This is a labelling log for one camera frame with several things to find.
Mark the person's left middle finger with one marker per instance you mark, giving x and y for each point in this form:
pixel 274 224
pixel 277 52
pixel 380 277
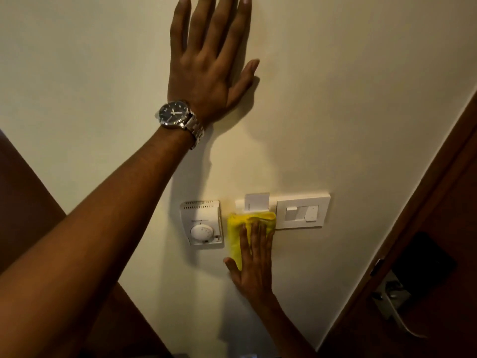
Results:
pixel 220 24

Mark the white wall thermostat with dial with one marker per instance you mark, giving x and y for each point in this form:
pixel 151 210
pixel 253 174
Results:
pixel 201 221

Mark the white wall switch plate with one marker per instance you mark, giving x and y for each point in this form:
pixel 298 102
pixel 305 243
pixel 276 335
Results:
pixel 302 212

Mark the person's right hand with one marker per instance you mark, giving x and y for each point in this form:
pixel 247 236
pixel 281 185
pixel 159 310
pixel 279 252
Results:
pixel 255 270

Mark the silver wristwatch with dark dial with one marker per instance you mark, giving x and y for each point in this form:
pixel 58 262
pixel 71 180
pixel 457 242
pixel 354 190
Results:
pixel 175 113

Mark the person's right thumb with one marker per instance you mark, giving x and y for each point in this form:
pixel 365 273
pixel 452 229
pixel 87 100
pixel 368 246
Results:
pixel 231 266

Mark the person's left thumb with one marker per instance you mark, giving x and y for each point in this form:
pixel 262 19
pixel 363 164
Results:
pixel 244 80

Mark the person's right middle finger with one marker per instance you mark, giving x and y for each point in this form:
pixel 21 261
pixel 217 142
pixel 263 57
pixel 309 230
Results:
pixel 255 240

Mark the person's right forearm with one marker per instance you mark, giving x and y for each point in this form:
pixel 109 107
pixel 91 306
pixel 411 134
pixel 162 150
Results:
pixel 289 331

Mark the person's right little finger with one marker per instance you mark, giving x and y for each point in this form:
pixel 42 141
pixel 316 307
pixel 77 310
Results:
pixel 271 246

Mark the person's left hand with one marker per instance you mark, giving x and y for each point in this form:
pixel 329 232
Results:
pixel 203 74

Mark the dark wooden door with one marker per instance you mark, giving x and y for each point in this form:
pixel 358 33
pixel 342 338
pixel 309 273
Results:
pixel 447 331

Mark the black door lock panel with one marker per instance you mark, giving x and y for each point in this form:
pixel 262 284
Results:
pixel 425 260

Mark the person's left little finger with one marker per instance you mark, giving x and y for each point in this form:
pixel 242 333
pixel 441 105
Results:
pixel 180 24

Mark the white key card holder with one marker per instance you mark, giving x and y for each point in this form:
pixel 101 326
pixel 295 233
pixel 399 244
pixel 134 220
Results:
pixel 238 205

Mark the white key card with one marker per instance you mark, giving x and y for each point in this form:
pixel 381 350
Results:
pixel 257 202

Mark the dark wooden door frame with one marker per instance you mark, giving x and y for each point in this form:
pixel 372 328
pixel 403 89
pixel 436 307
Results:
pixel 428 175

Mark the yellow cleaning cloth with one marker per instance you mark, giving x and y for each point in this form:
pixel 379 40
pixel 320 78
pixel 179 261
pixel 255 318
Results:
pixel 234 234

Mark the person's left forearm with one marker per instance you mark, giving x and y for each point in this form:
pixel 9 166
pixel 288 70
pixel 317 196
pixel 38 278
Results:
pixel 93 238

